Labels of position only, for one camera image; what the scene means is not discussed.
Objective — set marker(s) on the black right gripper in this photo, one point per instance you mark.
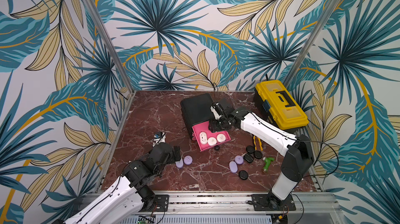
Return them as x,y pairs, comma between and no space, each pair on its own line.
217,120

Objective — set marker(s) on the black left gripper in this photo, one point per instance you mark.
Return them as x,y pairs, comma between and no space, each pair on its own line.
172,158

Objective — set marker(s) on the white round earphone case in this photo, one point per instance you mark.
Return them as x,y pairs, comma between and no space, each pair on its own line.
221,138
212,141

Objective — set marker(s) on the white oval earphone case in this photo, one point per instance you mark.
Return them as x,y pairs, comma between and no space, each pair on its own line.
203,138

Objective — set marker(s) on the pink top drawer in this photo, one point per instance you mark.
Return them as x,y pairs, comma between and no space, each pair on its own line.
204,127

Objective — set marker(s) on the black pink drawer cabinet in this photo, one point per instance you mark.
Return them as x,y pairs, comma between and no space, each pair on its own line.
196,110

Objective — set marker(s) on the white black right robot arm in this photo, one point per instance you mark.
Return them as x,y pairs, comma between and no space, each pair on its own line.
296,150

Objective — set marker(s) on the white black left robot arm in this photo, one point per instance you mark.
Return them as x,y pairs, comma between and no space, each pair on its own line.
130,193

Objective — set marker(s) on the purple oval earphone case left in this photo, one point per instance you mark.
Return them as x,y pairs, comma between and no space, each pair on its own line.
179,164

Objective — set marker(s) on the purple oval earphone case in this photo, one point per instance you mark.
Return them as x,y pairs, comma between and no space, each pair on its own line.
179,164
233,167

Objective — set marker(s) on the purple round earphone case left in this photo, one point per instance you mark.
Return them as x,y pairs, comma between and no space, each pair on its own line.
188,160

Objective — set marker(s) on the purple round earphone case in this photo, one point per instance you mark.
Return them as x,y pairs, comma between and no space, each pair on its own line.
239,160
188,160

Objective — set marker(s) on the black round earphone case top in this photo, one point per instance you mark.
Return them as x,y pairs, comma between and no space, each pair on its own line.
250,149

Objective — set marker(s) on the black round earphone case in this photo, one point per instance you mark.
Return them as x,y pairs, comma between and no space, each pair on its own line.
250,149
258,154
243,175

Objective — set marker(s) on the purple round earphone case right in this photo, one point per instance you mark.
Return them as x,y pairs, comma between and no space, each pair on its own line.
239,160

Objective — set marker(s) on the black oval earphone case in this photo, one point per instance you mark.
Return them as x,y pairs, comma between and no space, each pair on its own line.
248,158

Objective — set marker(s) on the black round earphone case middle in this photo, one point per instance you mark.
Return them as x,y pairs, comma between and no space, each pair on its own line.
258,154

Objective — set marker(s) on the purple oval earphone case right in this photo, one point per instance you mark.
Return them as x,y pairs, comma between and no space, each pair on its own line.
233,167

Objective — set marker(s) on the yellow black toolbox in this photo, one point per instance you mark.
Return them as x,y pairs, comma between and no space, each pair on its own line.
278,107

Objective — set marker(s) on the black round earphone case front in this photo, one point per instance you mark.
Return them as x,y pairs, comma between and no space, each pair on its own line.
243,175

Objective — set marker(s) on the green plastic bottle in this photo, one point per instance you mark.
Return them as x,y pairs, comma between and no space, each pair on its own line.
267,161

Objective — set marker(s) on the yellow handled pliers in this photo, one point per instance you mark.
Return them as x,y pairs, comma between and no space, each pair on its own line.
257,144

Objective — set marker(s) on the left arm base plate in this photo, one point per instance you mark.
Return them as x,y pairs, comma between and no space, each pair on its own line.
158,203

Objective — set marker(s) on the aluminium front rail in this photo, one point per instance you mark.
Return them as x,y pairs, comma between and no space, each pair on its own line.
229,202

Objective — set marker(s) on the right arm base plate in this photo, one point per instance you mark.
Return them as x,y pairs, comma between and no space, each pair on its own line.
267,202

